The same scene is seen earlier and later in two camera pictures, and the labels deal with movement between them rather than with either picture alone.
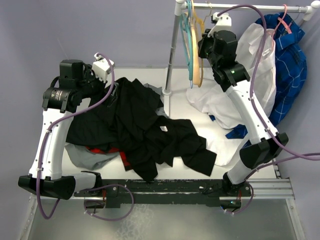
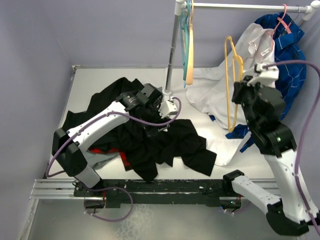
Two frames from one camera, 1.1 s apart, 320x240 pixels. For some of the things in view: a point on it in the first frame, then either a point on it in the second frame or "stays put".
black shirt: (127, 118) stays put
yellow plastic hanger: (199, 26) → (241, 62)
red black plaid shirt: (127, 164) stays put
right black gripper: (205, 40) → (241, 86)
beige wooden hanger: (196, 53) → (190, 78)
